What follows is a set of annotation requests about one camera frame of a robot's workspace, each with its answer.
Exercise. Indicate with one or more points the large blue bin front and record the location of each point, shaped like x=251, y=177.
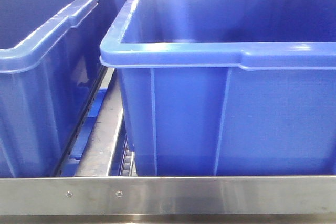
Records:
x=226, y=87

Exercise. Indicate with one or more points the blue bin at left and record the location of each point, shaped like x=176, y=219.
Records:
x=49, y=70

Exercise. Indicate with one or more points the stainless steel shelf frame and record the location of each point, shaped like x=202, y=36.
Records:
x=105, y=184

